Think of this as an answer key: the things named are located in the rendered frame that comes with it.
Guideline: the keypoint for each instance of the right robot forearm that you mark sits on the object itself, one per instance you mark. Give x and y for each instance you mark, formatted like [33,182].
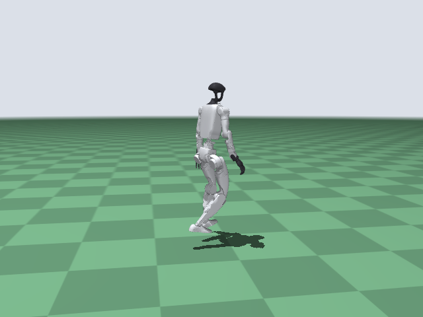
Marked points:
[230,145]

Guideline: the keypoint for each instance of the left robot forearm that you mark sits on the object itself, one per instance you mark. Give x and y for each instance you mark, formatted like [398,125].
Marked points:
[199,141]

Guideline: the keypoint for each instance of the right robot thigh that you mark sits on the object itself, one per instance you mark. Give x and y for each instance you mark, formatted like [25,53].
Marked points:
[221,174]

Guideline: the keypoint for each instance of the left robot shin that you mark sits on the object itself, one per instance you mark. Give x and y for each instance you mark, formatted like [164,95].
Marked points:
[206,199]

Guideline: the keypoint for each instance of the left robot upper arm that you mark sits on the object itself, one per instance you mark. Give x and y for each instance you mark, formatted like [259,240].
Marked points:
[198,124]

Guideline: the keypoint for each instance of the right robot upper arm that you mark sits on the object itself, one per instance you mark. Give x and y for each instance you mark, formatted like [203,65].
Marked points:
[224,115]

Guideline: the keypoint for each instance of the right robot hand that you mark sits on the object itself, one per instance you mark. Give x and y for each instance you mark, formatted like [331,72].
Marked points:
[239,163]

